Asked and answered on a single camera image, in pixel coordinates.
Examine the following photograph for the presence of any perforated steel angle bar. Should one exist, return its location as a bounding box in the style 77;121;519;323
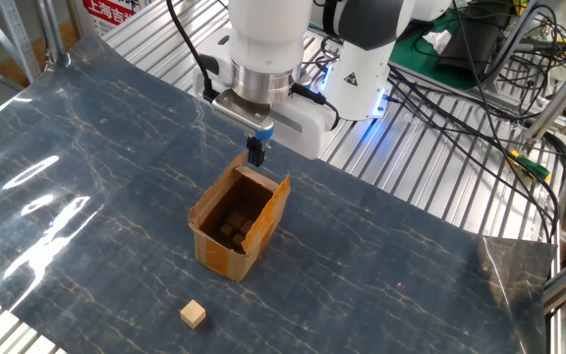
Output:
0;0;43;84

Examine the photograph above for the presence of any silver camera with blue caps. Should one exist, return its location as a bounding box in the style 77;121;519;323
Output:
210;88;276;143

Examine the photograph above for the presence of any aluminium profile post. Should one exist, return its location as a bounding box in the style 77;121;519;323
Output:
526;51;566;144

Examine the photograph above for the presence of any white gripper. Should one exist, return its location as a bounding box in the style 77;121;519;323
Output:
193;28;340;169

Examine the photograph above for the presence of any yellow and green connector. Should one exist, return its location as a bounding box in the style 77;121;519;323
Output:
507;149;553;182

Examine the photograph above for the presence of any black camera cable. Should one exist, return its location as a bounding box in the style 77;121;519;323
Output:
164;0;220;103

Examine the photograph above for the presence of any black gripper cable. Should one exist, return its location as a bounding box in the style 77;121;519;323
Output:
290;84;341;132

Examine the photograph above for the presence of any long black floor cable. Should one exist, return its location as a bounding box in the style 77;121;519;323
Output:
388;66;561;245

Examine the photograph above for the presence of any open cardboard box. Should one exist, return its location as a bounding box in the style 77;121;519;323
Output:
187;150;292;283

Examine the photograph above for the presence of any light wooden cube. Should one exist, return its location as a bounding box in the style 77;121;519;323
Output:
179;298;207;330

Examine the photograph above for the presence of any green cutting mat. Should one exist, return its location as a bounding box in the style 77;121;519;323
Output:
389;7;515;90

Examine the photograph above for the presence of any grey metal post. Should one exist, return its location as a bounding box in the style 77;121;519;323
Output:
481;0;544;88

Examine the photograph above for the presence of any black rectangular device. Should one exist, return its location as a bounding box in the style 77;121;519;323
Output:
433;0;513;85

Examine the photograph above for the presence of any round metal pole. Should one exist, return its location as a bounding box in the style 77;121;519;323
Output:
34;0;72;69

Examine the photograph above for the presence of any red and white sign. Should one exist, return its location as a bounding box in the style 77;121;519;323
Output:
82;0;142;36

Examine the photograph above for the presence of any dark blue marble-pattern mat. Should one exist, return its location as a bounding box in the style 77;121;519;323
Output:
0;33;557;354

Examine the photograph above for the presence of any crumpled white paper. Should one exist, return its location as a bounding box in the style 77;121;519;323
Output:
421;29;454;54

